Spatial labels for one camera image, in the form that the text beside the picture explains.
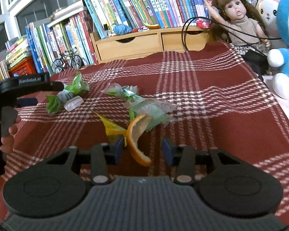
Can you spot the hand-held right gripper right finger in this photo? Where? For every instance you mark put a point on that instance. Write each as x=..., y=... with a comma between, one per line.
x=167, y=151

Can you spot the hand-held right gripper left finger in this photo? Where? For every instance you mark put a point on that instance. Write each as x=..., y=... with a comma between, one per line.
x=118, y=149

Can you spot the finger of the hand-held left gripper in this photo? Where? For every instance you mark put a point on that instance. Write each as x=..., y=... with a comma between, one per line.
x=56, y=86

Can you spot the orange peel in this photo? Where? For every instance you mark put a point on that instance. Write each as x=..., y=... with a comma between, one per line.
x=132, y=134

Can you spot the person's left hand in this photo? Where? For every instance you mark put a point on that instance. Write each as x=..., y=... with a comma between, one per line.
x=7, y=144

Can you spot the red plastic crate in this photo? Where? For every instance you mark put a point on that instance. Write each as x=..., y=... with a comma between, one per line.
x=24, y=67

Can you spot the green clear plastic wrapper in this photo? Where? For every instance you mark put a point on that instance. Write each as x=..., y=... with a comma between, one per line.
x=73, y=86

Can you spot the yellow plastic wrapper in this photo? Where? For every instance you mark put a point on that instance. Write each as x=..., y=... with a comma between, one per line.
x=110, y=127

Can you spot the clear wrapped candy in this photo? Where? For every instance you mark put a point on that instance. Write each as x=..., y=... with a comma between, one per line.
x=73, y=103

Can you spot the row of pale books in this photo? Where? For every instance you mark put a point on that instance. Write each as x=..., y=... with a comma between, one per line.
x=1, y=71

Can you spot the black model bicycle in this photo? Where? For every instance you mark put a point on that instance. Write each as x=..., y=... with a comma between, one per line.
x=67, y=57

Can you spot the stack of flat picture books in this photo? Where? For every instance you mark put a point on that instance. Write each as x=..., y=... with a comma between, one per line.
x=18, y=50

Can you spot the crumpled clear plastic wrapper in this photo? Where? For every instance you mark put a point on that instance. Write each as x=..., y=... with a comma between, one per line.
x=154, y=110

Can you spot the row of tall children's books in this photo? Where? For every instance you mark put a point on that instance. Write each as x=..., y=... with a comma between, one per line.
x=62, y=36

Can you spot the twisted clear green wrapper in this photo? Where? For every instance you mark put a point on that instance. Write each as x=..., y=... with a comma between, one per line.
x=127, y=92

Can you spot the beige rolled scroll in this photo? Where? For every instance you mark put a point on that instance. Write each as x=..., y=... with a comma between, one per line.
x=55, y=15

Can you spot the red plaid cloth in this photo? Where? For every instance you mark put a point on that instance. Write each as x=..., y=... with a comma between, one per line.
x=219, y=101

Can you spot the wooden drawer organizer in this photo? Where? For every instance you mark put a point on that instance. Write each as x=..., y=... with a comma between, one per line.
x=130, y=45

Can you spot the blue yarn ball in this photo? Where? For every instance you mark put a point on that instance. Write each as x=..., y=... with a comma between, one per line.
x=121, y=28

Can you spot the red white knotted charm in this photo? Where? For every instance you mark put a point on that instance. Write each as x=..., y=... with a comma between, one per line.
x=139, y=29

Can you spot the yellow curved ornament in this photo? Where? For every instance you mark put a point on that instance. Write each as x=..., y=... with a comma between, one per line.
x=151, y=26

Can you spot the row of blue paperback books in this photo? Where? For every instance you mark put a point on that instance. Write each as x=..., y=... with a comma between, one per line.
x=159, y=2

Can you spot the pink crochet flower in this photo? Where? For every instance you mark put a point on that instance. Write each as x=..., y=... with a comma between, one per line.
x=203, y=24

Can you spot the brown-haired doll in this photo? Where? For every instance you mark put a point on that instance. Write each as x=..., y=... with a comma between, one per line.
x=240, y=28

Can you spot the pink white plush rabbit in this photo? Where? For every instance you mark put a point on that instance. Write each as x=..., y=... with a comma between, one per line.
x=267, y=12

